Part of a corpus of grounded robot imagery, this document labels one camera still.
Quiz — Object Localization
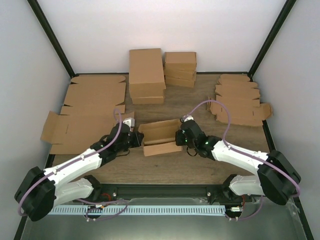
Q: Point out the small cardboard box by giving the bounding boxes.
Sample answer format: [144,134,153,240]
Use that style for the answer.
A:
[138,119,183,157]

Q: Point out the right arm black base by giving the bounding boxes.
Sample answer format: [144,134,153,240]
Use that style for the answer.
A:
[205,182,253,204]

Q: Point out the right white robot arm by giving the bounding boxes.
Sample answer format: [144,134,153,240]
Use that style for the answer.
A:
[175,119,301,206]

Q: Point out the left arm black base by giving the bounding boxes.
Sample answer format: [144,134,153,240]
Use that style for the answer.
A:
[83,184,118,203]

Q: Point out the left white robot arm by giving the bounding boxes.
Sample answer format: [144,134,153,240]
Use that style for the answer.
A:
[14,121,144,222]

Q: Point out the bottom large folded box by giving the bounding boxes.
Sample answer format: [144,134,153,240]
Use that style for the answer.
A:
[132,96,165,105]

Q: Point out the large folded box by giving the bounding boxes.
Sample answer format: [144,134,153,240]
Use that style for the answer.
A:
[129,48,166,98]
[132,96,165,105]

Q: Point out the bottom small folded box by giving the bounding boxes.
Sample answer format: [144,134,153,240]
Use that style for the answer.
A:
[165,76,195,88]

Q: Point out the small folded box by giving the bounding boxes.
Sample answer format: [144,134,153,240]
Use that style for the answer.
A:
[163,67,196,80]
[165,76,195,88]
[164,52,197,70]

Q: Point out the middle small folded box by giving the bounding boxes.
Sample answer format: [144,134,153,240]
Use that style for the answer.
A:
[163,67,196,80]

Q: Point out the top large folded box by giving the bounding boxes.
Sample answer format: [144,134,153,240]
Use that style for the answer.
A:
[129,48,166,98]

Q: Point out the top small folded box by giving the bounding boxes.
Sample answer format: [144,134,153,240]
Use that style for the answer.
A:
[164,52,197,70]

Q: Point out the large flat cardboard blank stack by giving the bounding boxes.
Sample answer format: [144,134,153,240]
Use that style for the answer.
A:
[41,75,135,155]

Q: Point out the small flat cardboard blank stack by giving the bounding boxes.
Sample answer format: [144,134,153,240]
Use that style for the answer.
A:
[207,74,273,127]

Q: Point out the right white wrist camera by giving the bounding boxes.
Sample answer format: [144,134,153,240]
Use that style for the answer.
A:
[180,115,194,123]

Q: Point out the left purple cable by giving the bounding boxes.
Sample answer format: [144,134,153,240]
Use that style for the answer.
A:
[18,108,129,222]

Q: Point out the purple cable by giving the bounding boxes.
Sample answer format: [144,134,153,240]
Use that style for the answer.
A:
[18,108,129,222]
[184,99,301,222]

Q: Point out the black front frame rail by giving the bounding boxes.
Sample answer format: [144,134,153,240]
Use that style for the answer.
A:
[29,183,297,201]

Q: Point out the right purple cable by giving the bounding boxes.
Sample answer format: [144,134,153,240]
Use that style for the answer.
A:
[184,99,301,222]

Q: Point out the light blue slotted cable duct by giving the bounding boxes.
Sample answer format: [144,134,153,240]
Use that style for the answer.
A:
[49,205,226,217]

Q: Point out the left black frame post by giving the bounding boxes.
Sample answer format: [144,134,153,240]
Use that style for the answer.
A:
[27,0,76,79]

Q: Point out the black frame post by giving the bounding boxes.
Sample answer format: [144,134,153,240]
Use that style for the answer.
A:
[248,0,297,77]
[27,0,76,79]

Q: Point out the right black frame post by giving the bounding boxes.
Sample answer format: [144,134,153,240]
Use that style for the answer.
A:
[248,0,297,77]

